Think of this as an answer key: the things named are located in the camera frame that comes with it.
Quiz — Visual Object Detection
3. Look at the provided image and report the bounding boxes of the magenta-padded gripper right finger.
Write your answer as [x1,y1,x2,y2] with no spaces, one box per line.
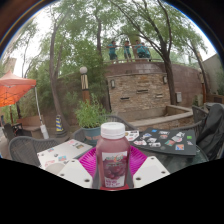
[127,145,171,189]

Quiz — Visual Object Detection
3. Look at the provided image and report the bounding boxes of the pink juice bottle white cap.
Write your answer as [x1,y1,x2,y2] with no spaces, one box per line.
[95,121,132,188]

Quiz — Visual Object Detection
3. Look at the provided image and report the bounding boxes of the globe lamp post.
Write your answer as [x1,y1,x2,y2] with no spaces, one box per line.
[79,66,92,103]

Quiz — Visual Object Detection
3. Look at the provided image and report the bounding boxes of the silver laptop with stickers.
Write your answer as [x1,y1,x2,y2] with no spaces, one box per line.
[36,138,94,169]

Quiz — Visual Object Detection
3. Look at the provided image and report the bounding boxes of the dark patio chair group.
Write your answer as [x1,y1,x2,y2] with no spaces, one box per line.
[1,123,24,141]

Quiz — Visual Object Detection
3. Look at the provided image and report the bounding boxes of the person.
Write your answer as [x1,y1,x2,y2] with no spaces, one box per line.
[141,42,152,62]
[123,40,132,62]
[133,39,147,61]
[107,40,119,63]

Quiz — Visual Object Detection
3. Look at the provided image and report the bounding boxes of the white sticker sheet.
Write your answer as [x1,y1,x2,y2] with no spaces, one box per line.
[123,129,140,143]

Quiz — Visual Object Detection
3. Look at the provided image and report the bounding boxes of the tall green tree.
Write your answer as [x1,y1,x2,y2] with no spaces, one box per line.
[113,0,214,106]
[19,0,108,133]

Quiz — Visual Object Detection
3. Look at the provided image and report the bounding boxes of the orange canopy tent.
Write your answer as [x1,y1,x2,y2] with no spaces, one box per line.
[0,69,50,140]

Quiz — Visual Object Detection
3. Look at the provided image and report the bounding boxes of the black laptop with stickers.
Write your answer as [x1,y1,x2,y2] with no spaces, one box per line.
[128,127,198,157]

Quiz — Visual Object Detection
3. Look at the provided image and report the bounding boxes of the grey wall box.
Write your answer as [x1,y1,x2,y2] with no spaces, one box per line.
[175,91,183,104]

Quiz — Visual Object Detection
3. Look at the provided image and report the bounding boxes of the green plant in teal pot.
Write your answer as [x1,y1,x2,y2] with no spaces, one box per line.
[73,94,109,146]

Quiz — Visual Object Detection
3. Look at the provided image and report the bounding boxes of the blue yellow striped cone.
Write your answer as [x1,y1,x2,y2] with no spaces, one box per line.
[54,114,65,134]

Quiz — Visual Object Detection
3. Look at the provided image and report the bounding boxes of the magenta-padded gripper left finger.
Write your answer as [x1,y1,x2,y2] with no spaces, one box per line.
[56,146,99,190]

